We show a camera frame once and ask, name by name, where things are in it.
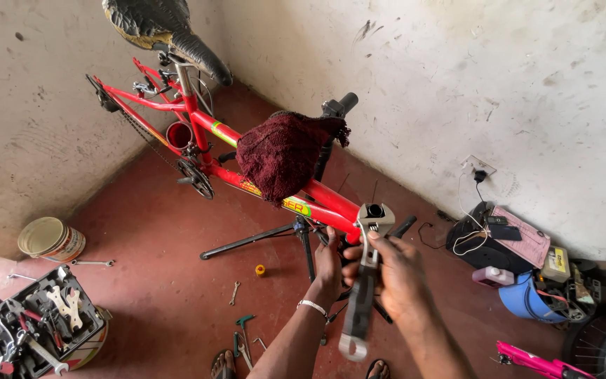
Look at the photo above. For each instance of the person's left hand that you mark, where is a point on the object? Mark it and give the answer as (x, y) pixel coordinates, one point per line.
(328, 273)

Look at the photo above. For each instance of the person's right hand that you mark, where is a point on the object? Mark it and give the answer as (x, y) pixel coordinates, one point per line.
(403, 279)

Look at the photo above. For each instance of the person's left fingers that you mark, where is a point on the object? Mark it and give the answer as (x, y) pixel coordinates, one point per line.
(332, 238)

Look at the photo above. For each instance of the large grey adjustable wrench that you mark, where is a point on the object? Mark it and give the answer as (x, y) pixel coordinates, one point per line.
(362, 310)

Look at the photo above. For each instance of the black bicycle repair stand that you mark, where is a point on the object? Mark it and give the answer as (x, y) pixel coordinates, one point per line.
(250, 239)

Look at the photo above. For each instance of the dark red knitted cloth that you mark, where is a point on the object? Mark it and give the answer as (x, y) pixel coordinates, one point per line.
(282, 152)

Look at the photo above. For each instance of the small silver spanner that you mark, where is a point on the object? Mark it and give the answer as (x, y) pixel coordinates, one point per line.
(234, 293)

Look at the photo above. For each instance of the small bent hex key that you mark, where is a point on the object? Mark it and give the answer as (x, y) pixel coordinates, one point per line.
(260, 343)

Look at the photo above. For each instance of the person's right foot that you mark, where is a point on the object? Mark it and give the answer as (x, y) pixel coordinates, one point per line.
(377, 370)

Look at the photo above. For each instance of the person's foot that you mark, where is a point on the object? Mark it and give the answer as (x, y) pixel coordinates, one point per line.
(377, 370)
(224, 364)

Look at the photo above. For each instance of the black speaker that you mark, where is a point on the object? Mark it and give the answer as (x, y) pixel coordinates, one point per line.
(474, 250)

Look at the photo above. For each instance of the black bicycle crankset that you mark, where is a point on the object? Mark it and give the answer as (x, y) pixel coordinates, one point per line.
(198, 181)

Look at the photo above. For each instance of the black charger plug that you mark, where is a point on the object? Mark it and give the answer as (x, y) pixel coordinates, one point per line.
(480, 176)

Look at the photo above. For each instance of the white bottle with pink label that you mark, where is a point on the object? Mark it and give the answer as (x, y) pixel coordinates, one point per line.
(492, 277)

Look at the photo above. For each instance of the person's left foot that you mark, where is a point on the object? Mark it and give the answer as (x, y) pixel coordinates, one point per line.
(224, 364)

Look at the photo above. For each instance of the black phone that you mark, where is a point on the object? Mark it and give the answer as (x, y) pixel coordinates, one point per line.
(504, 230)

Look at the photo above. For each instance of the red bottle holder cup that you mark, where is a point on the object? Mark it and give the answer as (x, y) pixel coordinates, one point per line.
(179, 136)

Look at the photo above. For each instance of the pink paper sheet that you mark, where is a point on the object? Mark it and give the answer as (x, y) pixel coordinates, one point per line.
(529, 245)

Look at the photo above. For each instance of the blue bucket of parts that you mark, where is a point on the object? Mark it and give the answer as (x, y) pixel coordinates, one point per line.
(524, 302)

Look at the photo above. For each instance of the box with yellow label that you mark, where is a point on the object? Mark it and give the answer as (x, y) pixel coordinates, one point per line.
(556, 263)

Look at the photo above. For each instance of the long silver spanner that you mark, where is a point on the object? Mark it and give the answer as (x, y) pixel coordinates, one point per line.
(92, 262)

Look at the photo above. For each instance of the white bucket with coloured print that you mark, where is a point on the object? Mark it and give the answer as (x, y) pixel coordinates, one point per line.
(92, 345)

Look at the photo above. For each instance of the worn black bicycle saddle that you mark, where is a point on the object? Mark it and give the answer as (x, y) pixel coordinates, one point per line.
(176, 26)

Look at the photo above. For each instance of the white paint bucket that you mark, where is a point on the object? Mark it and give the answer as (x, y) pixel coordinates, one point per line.
(50, 239)

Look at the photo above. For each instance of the black bicycle wheel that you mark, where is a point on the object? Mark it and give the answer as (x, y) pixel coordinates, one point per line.
(600, 337)

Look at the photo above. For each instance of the black open tool case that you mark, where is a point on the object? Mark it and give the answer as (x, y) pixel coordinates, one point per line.
(29, 321)

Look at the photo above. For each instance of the thin silver hex key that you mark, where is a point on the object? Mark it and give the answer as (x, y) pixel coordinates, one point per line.
(20, 276)

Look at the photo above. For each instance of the white wall socket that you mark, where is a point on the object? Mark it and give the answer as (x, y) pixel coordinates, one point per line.
(477, 162)

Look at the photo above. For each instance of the red bicycle frame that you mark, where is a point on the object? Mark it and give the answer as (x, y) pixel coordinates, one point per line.
(198, 113)

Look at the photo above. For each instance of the pink bicycle frame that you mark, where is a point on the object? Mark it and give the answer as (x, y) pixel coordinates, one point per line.
(534, 362)

